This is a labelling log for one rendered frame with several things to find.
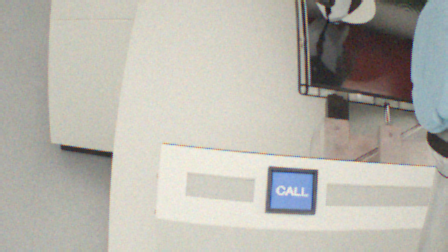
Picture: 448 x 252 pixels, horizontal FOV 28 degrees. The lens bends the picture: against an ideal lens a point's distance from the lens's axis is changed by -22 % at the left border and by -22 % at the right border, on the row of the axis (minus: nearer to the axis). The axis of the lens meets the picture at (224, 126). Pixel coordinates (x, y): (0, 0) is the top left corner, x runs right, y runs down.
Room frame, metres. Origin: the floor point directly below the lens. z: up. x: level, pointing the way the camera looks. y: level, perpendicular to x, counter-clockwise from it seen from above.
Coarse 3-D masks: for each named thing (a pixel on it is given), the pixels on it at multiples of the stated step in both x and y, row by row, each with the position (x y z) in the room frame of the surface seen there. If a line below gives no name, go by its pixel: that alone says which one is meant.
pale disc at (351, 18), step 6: (366, 0) 0.97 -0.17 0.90; (372, 0) 0.98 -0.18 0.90; (360, 6) 0.95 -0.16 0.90; (366, 6) 0.96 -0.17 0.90; (372, 6) 0.96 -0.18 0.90; (354, 12) 0.94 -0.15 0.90; (360, 12) 0.94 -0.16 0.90; (366, 12) 0.94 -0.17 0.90; (372, 12) 0.95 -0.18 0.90; (348, 18) 0.92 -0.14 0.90; (354, 18) 0.92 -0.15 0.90; (360, 18) 0.93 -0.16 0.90; (366, 18) 0.93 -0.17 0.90
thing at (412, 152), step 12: (312, 144) 0.72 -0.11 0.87; (360, 144) 0.73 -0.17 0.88; (372, 144) 0.73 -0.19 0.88; (408, 144) 0.74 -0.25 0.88; (420, 144) 0.75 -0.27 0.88; (312, 156) 0.70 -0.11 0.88; (348, 156) 0.71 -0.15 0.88; (360, 156) 0.71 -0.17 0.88; (372, 156) 0.72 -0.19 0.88; (408, 156) 0.73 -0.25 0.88; (420, 156) 0.73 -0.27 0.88; (432, 156) 0.73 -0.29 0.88
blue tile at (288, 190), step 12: (276, 180) 0.61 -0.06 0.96; (288, 180) 0.61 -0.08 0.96; (300, 180) 0.61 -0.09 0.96; (312, 180) 0.61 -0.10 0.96; (276, 192) 0.59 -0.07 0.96; (288, 192) 0.60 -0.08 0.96; (300, 192) 0.60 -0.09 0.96; (312, 192) 0.60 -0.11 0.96; (276, 204) 0.58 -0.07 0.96; (288, 204) 0.58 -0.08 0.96; (300, 204) 0.58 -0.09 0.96
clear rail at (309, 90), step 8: (304, 88) 0.78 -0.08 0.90; (312, 88) 0.78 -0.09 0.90; (320, 88) 0.78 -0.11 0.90; (328, 88) 0.79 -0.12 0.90; (312, 96) 0.78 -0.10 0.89; (320, 96) 0.78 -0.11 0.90; (344, 96) 0.78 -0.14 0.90; (352, 96) 0.78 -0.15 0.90; (368, 96) 0.79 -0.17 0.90; (376, 96) 0.79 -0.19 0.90; (368, 104) 0.78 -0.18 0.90; (376, 104) 0.78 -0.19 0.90; (384, 104) 0.79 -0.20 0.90; (392, 104) 0.79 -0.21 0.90; (400, 104) 0.79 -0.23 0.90; (408, 104) 0.79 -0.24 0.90
